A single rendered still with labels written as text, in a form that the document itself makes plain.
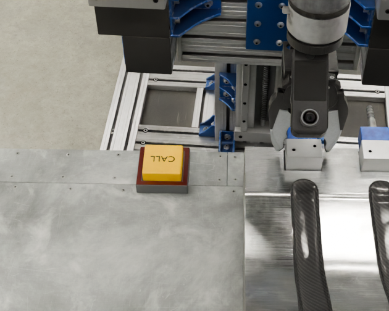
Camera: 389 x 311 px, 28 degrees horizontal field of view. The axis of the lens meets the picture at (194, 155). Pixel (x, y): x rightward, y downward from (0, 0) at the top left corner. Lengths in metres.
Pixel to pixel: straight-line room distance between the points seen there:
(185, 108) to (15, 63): 0.76
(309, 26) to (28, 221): 0.52
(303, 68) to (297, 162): 0.17
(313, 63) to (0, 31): 1.98
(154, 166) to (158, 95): 1.03
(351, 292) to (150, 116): 1.27
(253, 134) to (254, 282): 0.94
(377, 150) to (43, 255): 0.50
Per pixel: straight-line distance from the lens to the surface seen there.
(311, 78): 0.98
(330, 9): 0.93
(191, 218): 1.17
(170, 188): 1.19
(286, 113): 1.06
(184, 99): 2.19
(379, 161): 1.12
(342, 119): 1.07
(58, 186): 1.23
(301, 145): 1.11
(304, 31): 0.95
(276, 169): 1.11
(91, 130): 2.43
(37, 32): 2.82
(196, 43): 1.56
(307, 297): 0.97
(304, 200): 1.09
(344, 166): 1.13
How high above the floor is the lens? 1.73
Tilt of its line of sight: 48 degrees down
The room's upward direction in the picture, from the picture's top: 2 degrees counter-clockwise
